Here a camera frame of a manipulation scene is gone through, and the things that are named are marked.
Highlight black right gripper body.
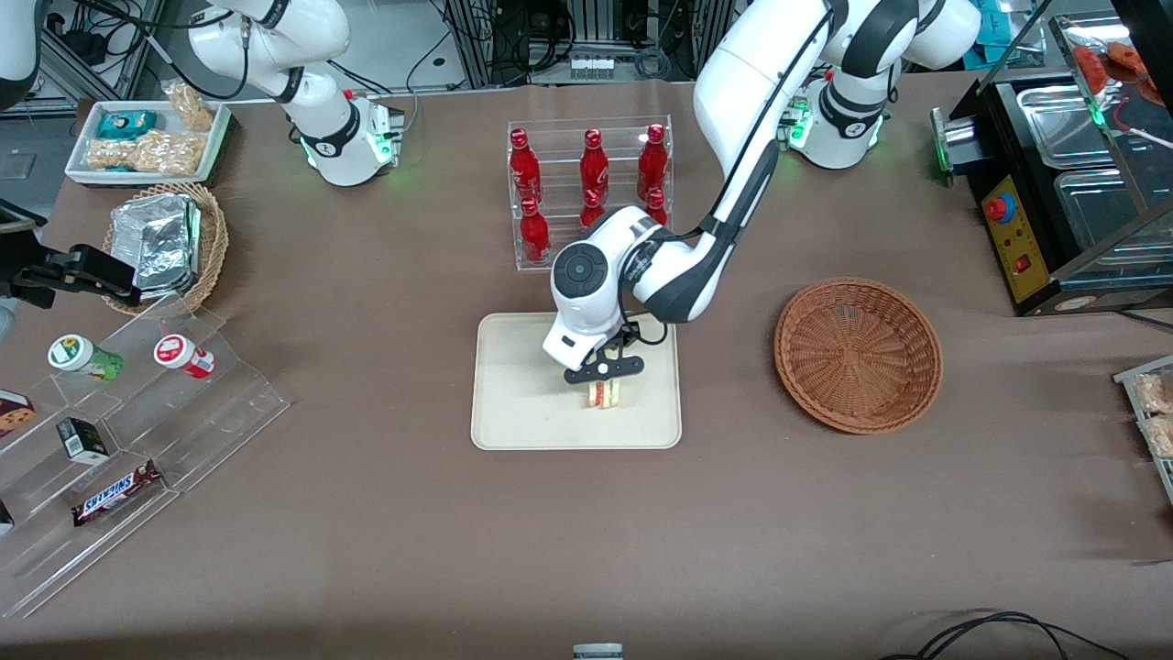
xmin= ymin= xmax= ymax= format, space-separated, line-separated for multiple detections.
xmin=0 ymin=240 xmax=72 ymax=309

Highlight beige rectangular plastic tray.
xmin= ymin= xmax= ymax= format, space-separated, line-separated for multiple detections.
xmin=470 ymin=311 xmax=684 ymax=452

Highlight light wicker basket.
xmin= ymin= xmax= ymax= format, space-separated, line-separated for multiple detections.
xmin=101 ymin=181 xmax=230 ymax=318

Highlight white rectangular snack tray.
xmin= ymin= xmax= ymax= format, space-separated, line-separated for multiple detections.
xmin=64 ymin=99 xmax=233 ymax=188

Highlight brown round wicker basket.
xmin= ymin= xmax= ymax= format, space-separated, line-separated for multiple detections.
xmin=773 ymin=277 xmax=944 ymax=435

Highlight clear tray with pastries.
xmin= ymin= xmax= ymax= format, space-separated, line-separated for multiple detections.
xmin=1113 ymin=355 xmax=1173 ymax=507

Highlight silver foil containers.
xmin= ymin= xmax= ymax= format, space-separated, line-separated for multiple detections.
xmin=109 ymin=193 xmax=203 ymax=297

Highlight green lid cup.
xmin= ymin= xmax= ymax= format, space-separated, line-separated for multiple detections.
xmin=48 ymin=334 xmax=126 ymax=383

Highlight red lid cup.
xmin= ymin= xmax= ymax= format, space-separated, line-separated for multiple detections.
xmin=152 ymin=333 xmax=218 ymax=380

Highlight clear bag of nuts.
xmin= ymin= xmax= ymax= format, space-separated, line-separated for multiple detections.
xmin=86 ymin=130 xmax=205 ymax=177
xmin=160 ymin=80 xmax=217 ymax=133

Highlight teal snack packet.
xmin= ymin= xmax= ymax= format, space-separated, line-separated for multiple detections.
xmin=95 ymin=110 xmax=159 ymax=141

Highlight brown cookie box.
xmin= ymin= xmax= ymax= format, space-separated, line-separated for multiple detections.
xmin=0 ymin=390 xmax=37 ymax=440

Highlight small black carton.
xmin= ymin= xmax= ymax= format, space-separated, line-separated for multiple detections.
xmin=56 ymin=417 xmax=112 ymax=465

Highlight clear acrylic stepped shelf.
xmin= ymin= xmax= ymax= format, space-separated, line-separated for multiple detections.
xmin=0 ymin=293 xmax=291 ymax=621

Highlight clear acrylic bottle rack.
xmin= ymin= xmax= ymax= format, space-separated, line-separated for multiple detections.
xmin=507 ymin=115 xmax=674 ymax=272

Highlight snickers chocolate bar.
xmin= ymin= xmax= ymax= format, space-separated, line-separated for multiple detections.
xmin=71 ymin=459 xmax=164 ymax=528

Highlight black food warmer case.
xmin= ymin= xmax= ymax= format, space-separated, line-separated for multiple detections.
xmin=929 ymin=0 xmax=1173 ymax=318

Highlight teal cardboard box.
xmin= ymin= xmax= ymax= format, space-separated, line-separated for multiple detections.
xmin=973 ymin=0 xmax=1011 ymax=49

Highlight red packaged food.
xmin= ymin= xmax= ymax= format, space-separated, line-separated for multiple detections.
xmin=1070 ymin=40 xmax=1167 ymax=104

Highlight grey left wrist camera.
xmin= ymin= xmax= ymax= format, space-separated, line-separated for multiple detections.
xmin=563 ymin=354 xmax=646 ymax=385

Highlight black floor cable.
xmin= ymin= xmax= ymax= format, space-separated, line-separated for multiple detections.
xmin=878 ymin=609 xmax=1135 ymax=660

